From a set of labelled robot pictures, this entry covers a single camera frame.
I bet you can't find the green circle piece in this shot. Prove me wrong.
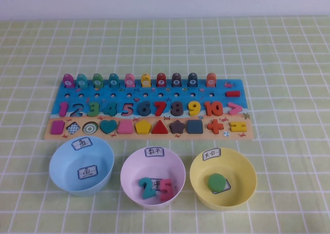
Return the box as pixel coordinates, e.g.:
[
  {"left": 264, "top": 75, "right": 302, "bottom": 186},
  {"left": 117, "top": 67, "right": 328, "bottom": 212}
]
[{"left": 208, "top": 173, "right": 227, "bottom": 194}]

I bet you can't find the red number seven piece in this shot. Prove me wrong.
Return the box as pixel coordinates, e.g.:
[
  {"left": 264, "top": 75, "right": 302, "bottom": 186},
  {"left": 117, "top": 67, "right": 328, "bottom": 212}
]
[{"left": 154, "top": 101, "right": 169, "bottom": 116}]

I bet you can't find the brown number eight piece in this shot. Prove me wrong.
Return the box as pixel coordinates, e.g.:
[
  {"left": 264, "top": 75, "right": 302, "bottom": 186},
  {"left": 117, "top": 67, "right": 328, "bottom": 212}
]
[{"left": 171, "top": 101, "right": 185, "bottom": 117}]

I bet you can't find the red triangle piece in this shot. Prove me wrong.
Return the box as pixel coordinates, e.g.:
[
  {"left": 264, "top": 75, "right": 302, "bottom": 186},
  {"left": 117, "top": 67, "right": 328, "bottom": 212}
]
[{"left": 151, "top": 120, "right": 170, "bottom": 135}]

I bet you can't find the brown star piece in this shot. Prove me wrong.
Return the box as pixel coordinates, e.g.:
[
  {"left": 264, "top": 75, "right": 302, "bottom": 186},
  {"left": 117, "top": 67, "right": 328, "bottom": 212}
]
[{"left": 169, "top": 120, "right": 187, "bottom": 135}]

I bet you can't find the dark blue number six piece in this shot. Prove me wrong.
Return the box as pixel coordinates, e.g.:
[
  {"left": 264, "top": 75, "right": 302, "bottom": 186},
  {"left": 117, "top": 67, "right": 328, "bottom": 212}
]
[{"left": 137, "top": 101, "right": 153, "bottom": 117}]

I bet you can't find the yellow pentagon piece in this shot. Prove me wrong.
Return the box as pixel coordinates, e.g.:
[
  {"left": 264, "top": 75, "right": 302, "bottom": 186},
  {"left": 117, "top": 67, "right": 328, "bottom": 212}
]
[{"left": 135, "top": 120, "right": 153, "bottom": 135}]

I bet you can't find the red fish piece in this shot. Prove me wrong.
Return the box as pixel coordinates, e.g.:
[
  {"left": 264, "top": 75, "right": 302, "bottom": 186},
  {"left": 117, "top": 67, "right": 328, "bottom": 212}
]
[{"left": 156, "top": 73, "right": 168, "bottom": 88}]

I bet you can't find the yellow number nine piece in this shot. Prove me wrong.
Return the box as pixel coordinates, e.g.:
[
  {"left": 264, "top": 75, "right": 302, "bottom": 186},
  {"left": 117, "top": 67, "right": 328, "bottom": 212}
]
[{"left": 187, "top": 101, "right": 202, "bottom": 117}]

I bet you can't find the brown fish piece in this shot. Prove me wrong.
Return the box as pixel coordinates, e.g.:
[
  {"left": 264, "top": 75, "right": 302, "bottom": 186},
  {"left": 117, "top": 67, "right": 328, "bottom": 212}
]
[{"left": 172, "top": 73, "right": 184, "bottom": 88}]

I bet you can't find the dark blue square piece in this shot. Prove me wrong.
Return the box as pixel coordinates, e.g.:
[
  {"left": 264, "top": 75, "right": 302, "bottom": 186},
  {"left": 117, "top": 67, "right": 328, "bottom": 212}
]
[{"left": 187, "top": 119, "right": 204, "bottom": 135}]

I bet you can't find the yellow fish piece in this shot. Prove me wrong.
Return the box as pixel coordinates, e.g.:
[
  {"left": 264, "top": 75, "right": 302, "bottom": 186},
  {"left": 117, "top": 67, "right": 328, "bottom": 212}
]
[{"left": 140, "top": 73, "right": 152, "bottom": 88}]

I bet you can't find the ocean print puzzle board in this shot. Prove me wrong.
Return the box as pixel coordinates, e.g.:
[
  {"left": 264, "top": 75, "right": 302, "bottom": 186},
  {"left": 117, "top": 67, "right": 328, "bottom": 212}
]
[{"left": 43, "top": 78, "right": 255, "bottom": 142}]

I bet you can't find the dark blue fish piece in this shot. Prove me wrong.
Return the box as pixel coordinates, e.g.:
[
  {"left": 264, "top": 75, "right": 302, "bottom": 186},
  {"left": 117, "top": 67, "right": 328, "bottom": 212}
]
[{"left": 187, "top": 72, "right": 199, "bottom": 88}]

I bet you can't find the pink trapezoid piece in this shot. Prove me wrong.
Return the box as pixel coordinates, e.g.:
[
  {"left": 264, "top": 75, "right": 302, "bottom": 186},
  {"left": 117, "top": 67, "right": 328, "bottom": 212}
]
[{"left": 117, "top": 120, "right": 135, "bottom": 135}]

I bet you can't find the orange number ten piece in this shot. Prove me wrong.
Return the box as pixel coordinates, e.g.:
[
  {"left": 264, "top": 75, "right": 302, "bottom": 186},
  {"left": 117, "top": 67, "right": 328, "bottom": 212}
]
[{"left": 205, "top": 102, "right": 225, "bottom": 117}]

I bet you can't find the pink fish piece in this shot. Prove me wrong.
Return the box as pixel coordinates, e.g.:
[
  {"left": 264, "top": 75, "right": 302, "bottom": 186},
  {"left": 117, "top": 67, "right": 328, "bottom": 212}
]
[{"left": 124, "top": 73, "right": 137, "bottom": 88}]

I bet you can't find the teal number four piece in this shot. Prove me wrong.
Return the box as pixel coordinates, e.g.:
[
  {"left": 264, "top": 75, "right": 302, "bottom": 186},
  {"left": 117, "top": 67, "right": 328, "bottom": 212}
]
[{"left": 103, "top": 102, "right": 118, "bottom": 116}]

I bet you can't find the orange plus sign piece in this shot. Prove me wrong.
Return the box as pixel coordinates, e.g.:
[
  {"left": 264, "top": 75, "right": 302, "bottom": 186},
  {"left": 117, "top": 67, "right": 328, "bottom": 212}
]
[{"left": 207, "top": 119, "right": 225, "bottom": 135}]

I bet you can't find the orange fish piece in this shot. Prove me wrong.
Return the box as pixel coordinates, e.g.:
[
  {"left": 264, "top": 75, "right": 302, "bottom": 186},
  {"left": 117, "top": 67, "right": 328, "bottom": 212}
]
[{"left": 206, "top": 72, "right": 217, "bottom": 88}]

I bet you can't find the teal heart piece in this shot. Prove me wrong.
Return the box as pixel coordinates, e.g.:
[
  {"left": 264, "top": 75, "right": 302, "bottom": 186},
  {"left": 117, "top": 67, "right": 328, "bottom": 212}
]
[{"left": 100, "top": 120, "right": 118, "bottom": 135}]

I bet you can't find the dark teal fish piece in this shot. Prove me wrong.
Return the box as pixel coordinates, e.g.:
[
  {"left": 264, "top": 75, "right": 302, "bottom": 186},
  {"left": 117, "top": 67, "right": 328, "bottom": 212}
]
[{"left": 108, "top": 73, "right": 120, "bottom": 88}]

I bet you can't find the pink plastic bowl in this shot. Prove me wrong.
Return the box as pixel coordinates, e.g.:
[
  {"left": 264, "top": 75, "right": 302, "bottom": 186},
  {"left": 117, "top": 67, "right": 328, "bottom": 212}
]
[{"left": 120, "top": 146, "right": 187, "bottom": 210}]

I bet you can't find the pink greater-than sign piece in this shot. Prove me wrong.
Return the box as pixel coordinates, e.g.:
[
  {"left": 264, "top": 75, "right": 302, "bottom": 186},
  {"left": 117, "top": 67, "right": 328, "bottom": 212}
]
[{"left": 228, "top": 102, "right": 243, "bottom": 115}]

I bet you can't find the green number three piece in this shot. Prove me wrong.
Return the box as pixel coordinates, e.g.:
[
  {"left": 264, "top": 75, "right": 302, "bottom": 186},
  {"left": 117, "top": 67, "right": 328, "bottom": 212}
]
[{"left": 87, "top": 102, "right": 101, "bottom": 117}]

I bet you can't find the yellow plastic bowl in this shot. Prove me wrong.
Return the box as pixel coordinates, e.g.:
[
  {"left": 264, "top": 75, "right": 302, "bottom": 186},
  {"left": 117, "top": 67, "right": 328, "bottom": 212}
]
[{"left": 189, "top": 147, "right": 258, "bottom": 211}]

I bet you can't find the green fish piece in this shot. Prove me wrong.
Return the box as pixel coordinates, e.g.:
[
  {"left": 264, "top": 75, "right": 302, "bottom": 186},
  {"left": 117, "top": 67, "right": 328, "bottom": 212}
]
[{"left": 92, "top": 73, "right": 105, "bottom": 88}]

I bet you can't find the yellow equals sign piece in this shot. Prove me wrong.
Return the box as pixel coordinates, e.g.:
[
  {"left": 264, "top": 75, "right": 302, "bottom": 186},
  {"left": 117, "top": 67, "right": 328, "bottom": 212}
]
[{"left": 230, "top": 121, "right": 248, "bottom": 132}]

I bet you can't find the red number five piece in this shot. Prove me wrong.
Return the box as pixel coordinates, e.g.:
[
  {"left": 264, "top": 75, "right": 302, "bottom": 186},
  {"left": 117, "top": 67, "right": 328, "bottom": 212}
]
[{"left": 159, "top": 178, "right": 174, "bottom": 202}]

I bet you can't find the teal number two piece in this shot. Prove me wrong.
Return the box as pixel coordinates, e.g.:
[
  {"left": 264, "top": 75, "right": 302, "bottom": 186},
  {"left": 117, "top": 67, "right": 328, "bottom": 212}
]
[{"left": 138, "top": 177, "right": 157, "bottom": 200}]

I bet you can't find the light teal fish piece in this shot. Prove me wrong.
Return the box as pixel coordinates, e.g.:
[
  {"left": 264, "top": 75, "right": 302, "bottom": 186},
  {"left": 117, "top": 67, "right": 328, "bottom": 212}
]
[{"left": 76, "top": 73, "right": 89, "bottom": 89}]

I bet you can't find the magenta fish piece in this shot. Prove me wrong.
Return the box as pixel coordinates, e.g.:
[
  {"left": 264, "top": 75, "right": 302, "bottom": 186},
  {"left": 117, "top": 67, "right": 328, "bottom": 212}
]
[{"left": 62, "top": 73, "right": 76, "bottom": 89}]

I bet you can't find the magenta number one piece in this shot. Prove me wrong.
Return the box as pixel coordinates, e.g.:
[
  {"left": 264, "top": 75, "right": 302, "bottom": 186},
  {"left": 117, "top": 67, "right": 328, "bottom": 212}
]
[{"left": 59, "top": 102, "right": 70, "bottom": 117}]

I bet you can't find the magenta rectangle piece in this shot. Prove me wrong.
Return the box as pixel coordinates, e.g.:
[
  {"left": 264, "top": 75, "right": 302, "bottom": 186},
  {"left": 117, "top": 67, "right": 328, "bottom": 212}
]
[{"left": 51, "top": 120, "right": 65, "bottom": 135}]

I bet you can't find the light blue plastic bowl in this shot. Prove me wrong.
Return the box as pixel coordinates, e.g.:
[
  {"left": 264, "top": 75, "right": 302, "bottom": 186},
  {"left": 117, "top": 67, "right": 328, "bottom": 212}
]
[{"left": 48, "top": 136, "right": 115, "bottom": 197}]

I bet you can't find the green checked tablecloth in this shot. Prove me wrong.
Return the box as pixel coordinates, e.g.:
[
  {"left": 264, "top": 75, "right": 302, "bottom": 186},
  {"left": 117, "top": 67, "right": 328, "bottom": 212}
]
[{"left": 0, "top": 16, "right": 330, "bottom": 234}]

